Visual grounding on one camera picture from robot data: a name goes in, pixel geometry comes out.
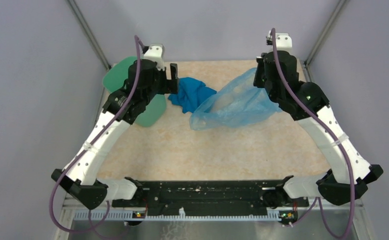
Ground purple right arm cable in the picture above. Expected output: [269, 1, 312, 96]
[269, 27, 356, 240]

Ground left aluminium frame post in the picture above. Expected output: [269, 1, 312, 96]
[65, 0, 113, 72]

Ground right aluminium frame post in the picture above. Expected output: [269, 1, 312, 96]
[304, 0, 350, 68]

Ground light blue translucent plastic bag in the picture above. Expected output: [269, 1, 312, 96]
[189, 67, 282, 131]

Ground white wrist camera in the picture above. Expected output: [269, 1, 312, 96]
[142, 43, 166, 71]
[266, 31, 293, 54]

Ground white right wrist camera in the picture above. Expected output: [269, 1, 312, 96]
[266, 31, 293, 54]

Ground dark blue crumpled bag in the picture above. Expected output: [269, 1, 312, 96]
[167, 77, 217, 114]

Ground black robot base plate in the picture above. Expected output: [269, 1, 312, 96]
[111, 180, 309, 217]

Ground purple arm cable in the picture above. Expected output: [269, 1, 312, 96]
[49, 35, 146, 240]
[269, 27, 356, 240]

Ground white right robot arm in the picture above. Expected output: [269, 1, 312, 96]
[253, 50, 384, 206]

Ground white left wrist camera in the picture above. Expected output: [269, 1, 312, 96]
[142, 43, 166, 71]

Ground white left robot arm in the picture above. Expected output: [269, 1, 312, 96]
[51, 59, 179, 210]

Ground aluminium frame post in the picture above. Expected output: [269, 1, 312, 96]
[65, 0, 113, 72]
[304, 0, 350, 68]

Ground green plastic trash bin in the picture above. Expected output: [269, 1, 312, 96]
[102, 56, 167, 128]

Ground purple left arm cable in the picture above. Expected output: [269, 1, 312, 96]
[49, 35, 146, 240]

